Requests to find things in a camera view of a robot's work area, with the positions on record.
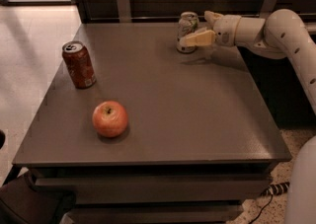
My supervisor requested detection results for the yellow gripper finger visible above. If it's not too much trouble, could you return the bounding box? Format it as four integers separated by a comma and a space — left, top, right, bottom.
180, 29, 216, 47
204, 11, 223, 25

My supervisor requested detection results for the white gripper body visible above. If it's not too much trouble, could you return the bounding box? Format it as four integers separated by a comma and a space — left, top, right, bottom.
213, 15, 266, 47

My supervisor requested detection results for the white green 7up can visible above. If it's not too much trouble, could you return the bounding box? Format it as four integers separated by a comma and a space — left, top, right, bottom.
176, 12, 198, 54

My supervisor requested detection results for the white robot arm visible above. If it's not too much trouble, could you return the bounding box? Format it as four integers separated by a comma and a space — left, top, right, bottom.
180, 9, 316, 224

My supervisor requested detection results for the red yellow apple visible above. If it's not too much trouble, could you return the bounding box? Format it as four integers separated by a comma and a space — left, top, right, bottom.
92, 101, 128, 138

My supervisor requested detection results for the red soda can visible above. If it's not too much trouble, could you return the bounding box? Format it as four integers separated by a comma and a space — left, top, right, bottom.
62, 41, 96, 89

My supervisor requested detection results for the grey drawer cabinet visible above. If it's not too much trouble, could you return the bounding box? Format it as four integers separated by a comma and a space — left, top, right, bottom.
14, 24, 290, 224

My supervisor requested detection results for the white power strip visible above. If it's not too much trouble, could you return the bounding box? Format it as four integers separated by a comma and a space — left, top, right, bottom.
261, 182, 289, 196

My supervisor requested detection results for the dark brown chair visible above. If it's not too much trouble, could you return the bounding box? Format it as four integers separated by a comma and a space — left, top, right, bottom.
0, 172, 76, 224

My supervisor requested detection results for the left metal wall bracket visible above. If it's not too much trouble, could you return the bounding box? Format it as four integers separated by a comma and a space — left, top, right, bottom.
117, 0, 132, 23

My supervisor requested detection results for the horizontal metal rail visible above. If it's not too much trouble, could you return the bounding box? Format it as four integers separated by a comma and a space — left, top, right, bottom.
88, 14, 265, 23

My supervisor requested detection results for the black power cable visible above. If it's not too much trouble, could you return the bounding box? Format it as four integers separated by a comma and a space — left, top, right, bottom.
248, 193, 275, 224

